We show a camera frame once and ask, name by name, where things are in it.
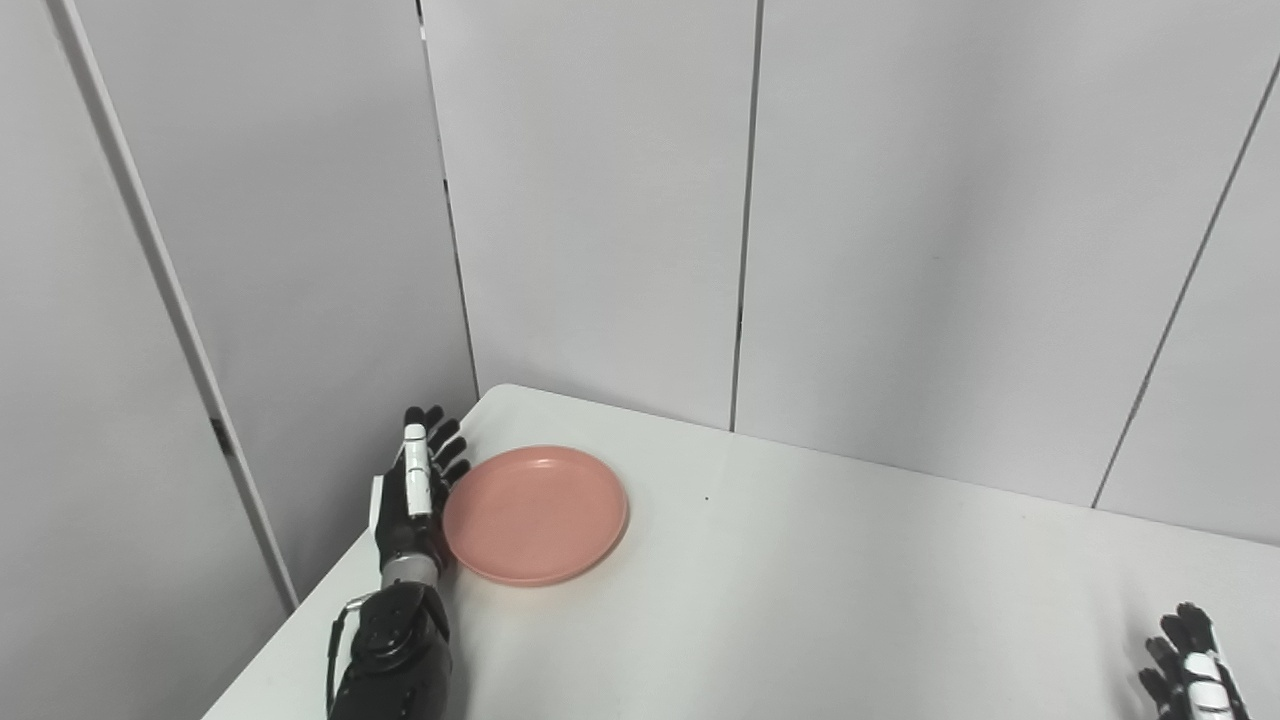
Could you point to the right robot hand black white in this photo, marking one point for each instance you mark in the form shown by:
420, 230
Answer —
1195, 670

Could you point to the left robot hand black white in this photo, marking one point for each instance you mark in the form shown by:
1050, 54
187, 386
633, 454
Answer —
412, 500

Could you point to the pink round plate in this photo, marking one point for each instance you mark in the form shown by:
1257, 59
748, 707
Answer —
535, 515

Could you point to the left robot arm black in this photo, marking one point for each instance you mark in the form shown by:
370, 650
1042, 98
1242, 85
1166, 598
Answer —
395, 645

